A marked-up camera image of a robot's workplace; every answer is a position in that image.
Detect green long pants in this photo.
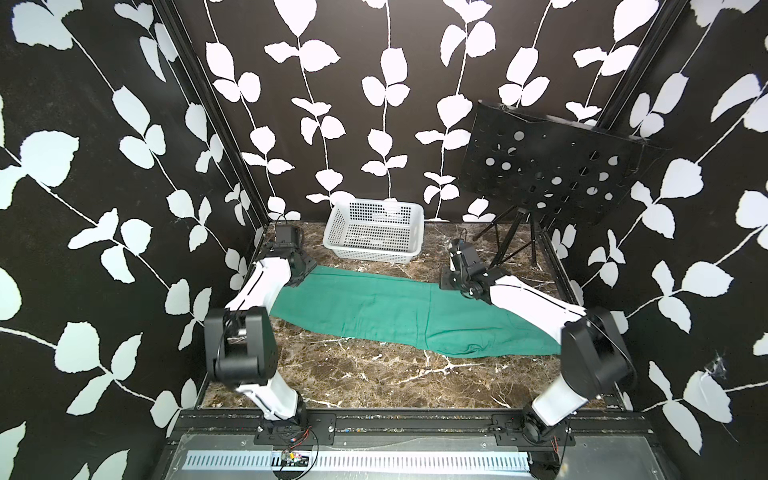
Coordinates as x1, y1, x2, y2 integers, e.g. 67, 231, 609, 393
271, 266, 560, 358

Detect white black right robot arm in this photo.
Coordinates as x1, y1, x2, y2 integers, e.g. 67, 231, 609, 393
440, 267, 637, 444

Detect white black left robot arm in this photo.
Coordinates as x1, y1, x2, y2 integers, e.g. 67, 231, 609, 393
204, 242, 315, 429

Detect white plastic perforated basket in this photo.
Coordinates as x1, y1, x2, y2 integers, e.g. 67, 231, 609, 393
323, 199, 424, 264

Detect black perforated music stand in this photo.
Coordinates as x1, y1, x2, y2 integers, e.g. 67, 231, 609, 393
458, 101, 664, 269

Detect small green circuit board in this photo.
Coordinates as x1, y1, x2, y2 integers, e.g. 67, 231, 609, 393
277, 451, 311, 469

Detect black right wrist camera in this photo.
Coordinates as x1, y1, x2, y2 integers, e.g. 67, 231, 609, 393
449, 238, 485, 276

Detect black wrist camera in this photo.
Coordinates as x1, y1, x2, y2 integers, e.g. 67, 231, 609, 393
449, 238, 485, 276
274, 224, 302, 249

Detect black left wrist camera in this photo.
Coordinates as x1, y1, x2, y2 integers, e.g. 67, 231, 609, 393
274, 224, 302, 249

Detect white slotted cable duct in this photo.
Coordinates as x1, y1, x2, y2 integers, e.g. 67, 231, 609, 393
181, 450, 531, 476

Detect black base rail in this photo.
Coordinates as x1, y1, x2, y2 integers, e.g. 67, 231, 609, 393
170, 409, 653, 450

